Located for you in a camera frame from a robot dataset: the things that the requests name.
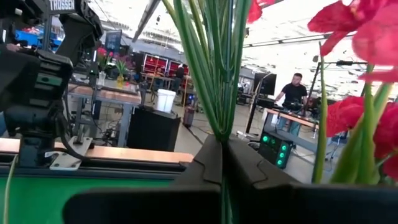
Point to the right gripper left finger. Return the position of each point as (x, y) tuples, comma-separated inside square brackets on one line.
[(140, 205)]

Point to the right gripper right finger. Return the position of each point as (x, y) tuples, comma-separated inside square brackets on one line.
[(295, 205)]

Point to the red artificial flower bunch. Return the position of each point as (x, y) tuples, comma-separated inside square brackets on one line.
[(376, 40), (217, 93)]

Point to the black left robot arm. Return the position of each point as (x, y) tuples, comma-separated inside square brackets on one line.
[(31, 87)]

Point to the yellow vase with green plant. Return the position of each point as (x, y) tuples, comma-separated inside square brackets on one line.
[(120, 74)]

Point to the clear vase with pink flowers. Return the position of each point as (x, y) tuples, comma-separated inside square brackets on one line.
[(101, 67)]

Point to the black computer with green lights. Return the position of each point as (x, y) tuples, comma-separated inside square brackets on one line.
[(275, 149)]

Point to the black box cabinet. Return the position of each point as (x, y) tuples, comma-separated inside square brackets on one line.
[(152, 129)]

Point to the wooden desk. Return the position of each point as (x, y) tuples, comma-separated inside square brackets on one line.
[(292, 118)]

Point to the white bucket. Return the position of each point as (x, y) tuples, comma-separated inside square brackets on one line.
[(165, 100)]

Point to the person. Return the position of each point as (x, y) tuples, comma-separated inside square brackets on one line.
[(179, 76), (293, 93), (159, 77)]

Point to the wooden workbench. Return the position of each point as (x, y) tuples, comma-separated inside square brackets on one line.
[(105, 95)]

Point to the black monitor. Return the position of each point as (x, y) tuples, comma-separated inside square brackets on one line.
[(267, 83)]

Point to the red tool cabinet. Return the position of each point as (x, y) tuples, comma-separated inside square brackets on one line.
[(154, 64), (174, 67)]

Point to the black boom stand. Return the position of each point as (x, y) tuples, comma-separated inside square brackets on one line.
[(345, 63)]

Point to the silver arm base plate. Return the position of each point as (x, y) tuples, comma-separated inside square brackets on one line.
[(66, 162)]

